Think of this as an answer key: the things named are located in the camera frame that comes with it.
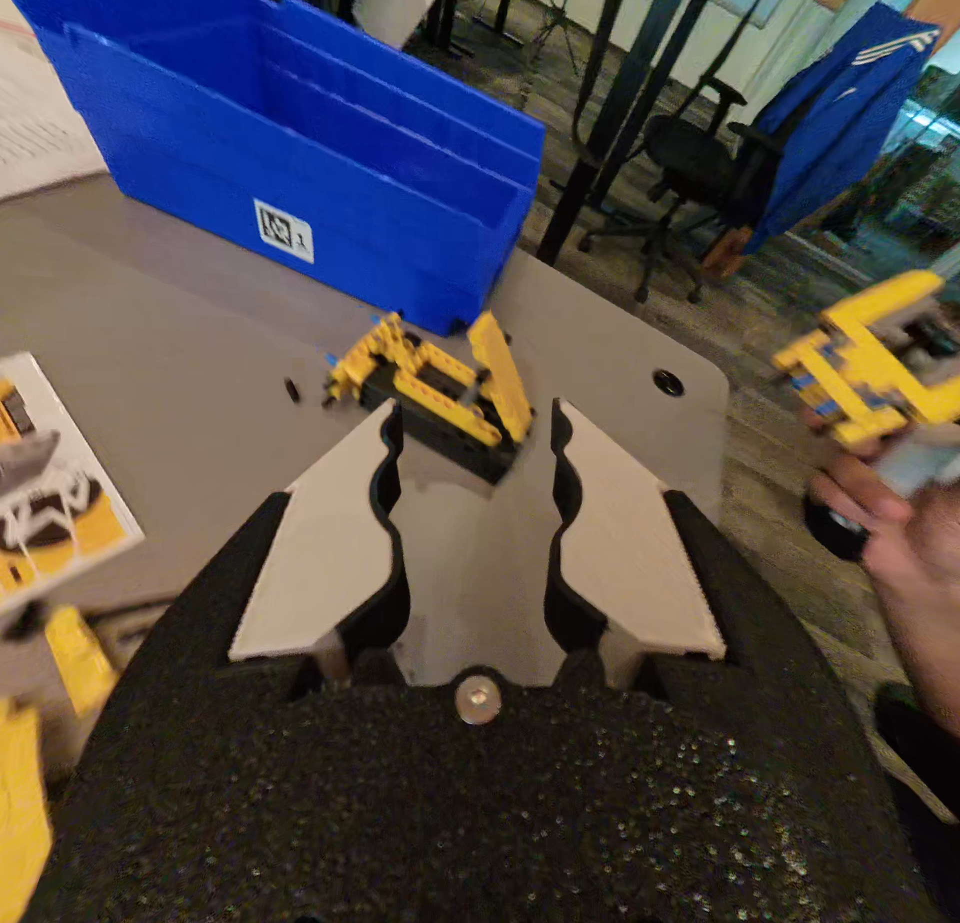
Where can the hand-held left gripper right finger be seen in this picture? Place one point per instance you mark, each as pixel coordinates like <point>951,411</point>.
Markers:
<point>637,563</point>

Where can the yellow brick wheel assembly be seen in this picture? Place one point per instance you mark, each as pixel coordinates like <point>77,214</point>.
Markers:
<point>862,368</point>

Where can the toy instruction booklet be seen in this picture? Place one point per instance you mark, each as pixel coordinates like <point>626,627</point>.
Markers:
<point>52,488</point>

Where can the nested blue plastic bins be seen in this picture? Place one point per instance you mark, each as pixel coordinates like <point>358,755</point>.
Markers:
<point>315,158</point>

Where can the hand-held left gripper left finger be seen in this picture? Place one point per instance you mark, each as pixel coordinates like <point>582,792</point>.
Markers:
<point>315,563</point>

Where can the white printed tag sticker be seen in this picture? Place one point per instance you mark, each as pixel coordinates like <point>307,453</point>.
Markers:
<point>283,231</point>

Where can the person's right hand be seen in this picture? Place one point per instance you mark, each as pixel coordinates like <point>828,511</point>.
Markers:
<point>922,578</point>

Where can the black yellow toy brick base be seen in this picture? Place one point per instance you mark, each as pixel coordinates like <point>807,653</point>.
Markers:
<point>442,402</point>

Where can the black desk leg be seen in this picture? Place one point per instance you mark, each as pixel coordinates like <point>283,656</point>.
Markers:
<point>592,158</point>

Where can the white printed paper sheet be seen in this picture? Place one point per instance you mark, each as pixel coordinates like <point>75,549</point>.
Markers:
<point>37,113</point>

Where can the blue jacket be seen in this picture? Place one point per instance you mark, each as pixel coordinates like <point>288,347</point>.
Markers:
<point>840,135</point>

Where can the yellow toy panel piece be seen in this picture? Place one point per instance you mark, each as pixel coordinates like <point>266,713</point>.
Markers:
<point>22,810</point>
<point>79,660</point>

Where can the wooden block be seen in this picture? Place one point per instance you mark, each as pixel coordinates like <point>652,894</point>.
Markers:
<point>727,252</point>

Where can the round table grommet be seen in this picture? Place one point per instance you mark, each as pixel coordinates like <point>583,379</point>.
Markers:
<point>668,383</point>

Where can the black office chair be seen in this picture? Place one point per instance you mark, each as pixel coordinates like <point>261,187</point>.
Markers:
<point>690,150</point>

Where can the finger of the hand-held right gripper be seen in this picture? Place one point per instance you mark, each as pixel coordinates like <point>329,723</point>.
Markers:
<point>926,458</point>

